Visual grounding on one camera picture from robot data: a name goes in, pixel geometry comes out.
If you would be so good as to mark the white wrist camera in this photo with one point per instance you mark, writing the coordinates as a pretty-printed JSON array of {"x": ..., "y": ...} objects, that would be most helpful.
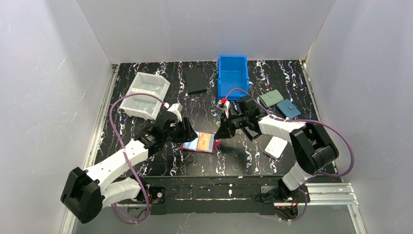
[
  {"x": 224, "y": 105},
  {"x": 175, "y": 109}
]

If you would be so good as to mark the aluminium frame rail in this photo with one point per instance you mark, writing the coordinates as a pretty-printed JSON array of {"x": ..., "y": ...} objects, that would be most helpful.
[{"x": 337, "y": 194}]

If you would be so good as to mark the green card holder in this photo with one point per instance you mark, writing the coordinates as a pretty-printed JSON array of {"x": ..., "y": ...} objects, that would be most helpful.
[{"x": 271, "y": 98}]

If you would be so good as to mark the black notebook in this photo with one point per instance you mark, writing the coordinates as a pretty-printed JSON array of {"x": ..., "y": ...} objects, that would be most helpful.
[{"x": 250, "y": 134}]

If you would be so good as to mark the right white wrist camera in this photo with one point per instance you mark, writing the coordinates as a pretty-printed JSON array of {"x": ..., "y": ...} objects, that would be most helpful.
[{"x": 224, "y": 105}]

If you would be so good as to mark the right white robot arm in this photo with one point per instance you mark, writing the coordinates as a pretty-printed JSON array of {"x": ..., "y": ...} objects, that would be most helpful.
[{"x": 312, "y": 145}]

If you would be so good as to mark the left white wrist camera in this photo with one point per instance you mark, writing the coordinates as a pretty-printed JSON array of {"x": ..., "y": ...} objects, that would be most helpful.
[{"x": 175, "y": 109}]

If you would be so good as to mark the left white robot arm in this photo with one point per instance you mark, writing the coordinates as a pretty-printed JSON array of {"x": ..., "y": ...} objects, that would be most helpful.
[{"x": 87, "y": 191}]

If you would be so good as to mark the red card holder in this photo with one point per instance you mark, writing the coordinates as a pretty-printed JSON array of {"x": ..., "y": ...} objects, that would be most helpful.
[{"x": 204, "y": 143}]

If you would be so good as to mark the white divided tray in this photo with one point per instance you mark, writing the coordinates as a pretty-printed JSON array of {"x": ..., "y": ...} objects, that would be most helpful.
[{"x": 143, "y": 94}]

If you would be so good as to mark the blue card holder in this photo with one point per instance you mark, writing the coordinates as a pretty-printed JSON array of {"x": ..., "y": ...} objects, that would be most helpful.
[{"x": 288, "y": 109}]

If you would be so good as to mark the blue plastic bin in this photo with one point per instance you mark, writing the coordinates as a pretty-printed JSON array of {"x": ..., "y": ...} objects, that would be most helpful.
[{"x": 232, "y": 73}]

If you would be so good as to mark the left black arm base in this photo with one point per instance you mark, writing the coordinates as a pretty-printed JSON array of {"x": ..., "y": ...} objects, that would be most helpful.
[{"x": 156, "y": 196}]

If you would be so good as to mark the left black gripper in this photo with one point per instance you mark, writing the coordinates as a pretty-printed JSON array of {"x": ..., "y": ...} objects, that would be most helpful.
[{"x": 182, "y": 128}]

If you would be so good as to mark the white card holder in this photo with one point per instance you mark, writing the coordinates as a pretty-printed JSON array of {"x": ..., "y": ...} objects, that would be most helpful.
[{"x": 275, "y": 147}]

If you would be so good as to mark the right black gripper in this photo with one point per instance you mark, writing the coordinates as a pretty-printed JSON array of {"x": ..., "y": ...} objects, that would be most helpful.
[{"x": 233, "y": 122}]

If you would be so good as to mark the black foam pad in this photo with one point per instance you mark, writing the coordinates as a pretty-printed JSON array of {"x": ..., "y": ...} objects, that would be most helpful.
[{"x": 195, "y": 81}]

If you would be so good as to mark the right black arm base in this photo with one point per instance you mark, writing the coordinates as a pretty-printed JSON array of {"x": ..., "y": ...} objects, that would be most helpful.
[{"x": 297, "y": 202}]

